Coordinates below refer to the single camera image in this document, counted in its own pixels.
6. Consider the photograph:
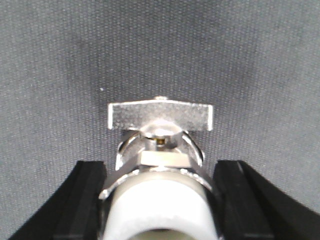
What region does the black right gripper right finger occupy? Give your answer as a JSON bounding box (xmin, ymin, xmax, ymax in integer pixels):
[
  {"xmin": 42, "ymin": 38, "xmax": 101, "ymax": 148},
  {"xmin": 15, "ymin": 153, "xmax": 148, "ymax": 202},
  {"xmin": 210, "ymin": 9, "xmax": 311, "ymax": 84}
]
[{"xmin": 213, "ymin": 160, "xmax": 320, "ymax": 240}]

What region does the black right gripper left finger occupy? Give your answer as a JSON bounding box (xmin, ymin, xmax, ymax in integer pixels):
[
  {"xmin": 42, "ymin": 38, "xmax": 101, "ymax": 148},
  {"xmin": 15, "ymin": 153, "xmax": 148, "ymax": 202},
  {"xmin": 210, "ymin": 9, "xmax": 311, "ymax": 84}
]
[{"xmin": 10, "ymin": 161, "xmax": 107, "ymax": 240}]

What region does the silver metal valve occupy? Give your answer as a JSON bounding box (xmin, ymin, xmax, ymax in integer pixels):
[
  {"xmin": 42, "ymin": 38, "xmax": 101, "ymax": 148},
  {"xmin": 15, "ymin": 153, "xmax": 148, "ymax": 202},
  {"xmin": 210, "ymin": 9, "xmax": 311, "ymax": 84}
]
[{"xmin": 98, "ymin": 96, "xmax": 224, "ymax": 240}]

